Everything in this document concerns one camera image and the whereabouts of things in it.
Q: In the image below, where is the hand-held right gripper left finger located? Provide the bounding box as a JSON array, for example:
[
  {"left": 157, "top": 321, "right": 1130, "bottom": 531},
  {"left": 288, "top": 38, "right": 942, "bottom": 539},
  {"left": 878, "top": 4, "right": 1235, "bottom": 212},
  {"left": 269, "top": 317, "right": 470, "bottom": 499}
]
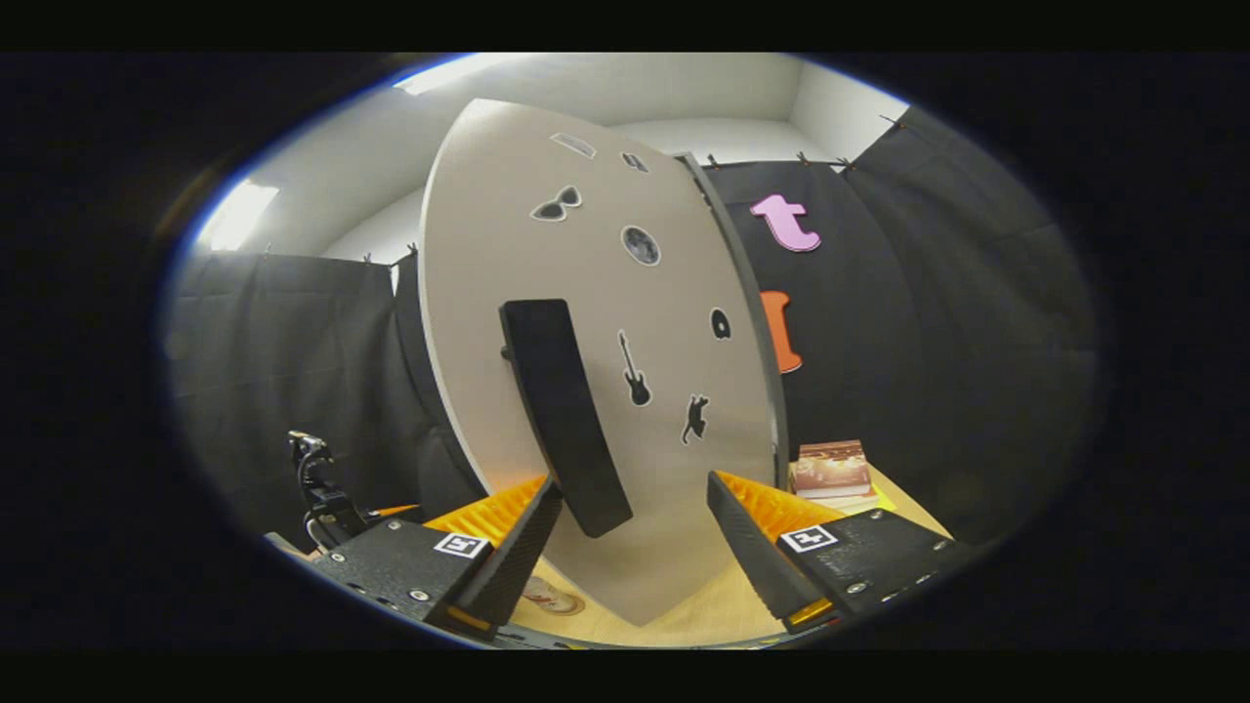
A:
[{"left": 311, "top": 476, "right": 565, "bottom": 641}]

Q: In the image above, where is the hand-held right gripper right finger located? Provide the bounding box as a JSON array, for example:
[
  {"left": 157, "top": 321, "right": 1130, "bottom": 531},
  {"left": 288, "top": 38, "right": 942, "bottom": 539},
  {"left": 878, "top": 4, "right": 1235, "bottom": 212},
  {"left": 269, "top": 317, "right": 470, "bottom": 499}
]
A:
[{"left": 708, "top": 471, "right": 978, "bottom": 636}]

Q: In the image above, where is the dark grey cabinet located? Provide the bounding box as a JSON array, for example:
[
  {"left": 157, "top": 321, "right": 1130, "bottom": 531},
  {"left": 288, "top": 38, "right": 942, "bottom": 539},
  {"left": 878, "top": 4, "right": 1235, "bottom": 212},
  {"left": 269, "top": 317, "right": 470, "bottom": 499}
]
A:
[{"left": 674, "top": 151, "right": 792, "bottom": 489}]

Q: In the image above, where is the black door handle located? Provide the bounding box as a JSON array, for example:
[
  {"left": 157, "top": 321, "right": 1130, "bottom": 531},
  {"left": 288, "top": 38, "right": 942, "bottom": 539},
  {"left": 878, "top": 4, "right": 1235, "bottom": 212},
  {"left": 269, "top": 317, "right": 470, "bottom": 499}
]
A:
[{"left": 498, "top": 298, "right": 634, "bottom": 539}]

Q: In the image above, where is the light grey cabinet door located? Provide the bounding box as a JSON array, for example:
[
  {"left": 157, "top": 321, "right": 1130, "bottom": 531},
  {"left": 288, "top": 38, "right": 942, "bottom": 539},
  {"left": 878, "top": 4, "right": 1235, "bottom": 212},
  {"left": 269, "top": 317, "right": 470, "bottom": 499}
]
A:
[{"left": 418, "top": 98, "right": 790, "bottom": 628}]

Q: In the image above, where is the stack of books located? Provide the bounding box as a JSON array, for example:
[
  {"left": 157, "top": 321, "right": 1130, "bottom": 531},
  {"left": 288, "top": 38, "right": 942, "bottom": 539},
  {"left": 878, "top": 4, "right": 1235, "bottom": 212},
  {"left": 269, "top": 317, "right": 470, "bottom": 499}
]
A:
[{"left": 791, "top": 439, "right": 873, "bottom": 501}]

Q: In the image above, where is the yellow notepad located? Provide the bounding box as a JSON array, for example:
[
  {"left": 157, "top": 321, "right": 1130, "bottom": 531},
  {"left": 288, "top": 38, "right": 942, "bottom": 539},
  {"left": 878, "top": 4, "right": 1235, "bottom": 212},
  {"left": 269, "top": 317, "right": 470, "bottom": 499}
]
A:
[{"left": 830, "top": 486, "right": 897, "bottom": 516}]

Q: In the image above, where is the black backdrop cloth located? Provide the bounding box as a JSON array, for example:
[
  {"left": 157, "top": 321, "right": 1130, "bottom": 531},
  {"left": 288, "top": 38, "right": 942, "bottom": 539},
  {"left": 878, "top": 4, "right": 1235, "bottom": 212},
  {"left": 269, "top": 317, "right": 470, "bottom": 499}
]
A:
[{"left": 166, "top": 105, "right": 1100, "bottom": 548}]

